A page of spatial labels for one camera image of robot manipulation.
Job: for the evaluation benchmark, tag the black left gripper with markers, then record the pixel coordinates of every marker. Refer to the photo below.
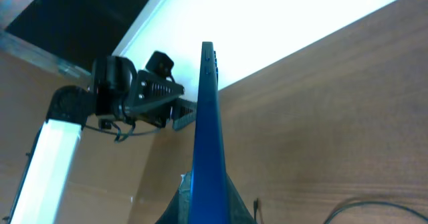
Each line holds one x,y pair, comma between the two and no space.
123,95

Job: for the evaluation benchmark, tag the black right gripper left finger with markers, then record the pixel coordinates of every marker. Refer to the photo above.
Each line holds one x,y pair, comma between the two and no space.
177,211

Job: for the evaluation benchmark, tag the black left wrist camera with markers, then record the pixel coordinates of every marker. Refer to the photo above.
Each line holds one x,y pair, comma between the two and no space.
160,64

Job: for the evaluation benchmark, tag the blue Galaxy smartphone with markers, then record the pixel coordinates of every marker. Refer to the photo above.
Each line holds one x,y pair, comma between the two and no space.
209,197

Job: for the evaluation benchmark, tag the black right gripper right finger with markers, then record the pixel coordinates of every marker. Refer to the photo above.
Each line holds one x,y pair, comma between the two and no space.
239,213

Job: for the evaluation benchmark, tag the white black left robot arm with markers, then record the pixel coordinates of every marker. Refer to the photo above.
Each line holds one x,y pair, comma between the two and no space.
44,178

